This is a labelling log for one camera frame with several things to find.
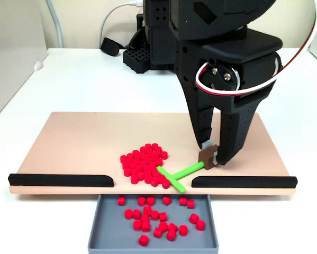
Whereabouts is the green T-shaped pusher tool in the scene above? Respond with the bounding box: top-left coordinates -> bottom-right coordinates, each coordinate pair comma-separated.
157,144 -> 219,193

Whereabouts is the thin white USB cable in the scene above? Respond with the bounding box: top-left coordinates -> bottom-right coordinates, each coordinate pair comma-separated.
98,0 -> 145,49

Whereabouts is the black foam rail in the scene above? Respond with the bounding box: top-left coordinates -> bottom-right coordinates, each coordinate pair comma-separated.
7,173 -> 114,188
191,175 -> 298,189

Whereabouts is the beige flat board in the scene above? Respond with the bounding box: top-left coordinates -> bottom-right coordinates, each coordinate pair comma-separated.
8,111 -> 298,196

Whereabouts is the black strap clamp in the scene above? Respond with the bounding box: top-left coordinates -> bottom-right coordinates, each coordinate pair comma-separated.
99,37 -> 127,57

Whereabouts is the thick white tube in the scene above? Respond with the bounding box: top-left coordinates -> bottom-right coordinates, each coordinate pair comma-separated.
45,0 -> 64,49

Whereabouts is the grey shallow tray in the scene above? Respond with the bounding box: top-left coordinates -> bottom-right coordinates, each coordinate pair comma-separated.
88,194 -> 219,254

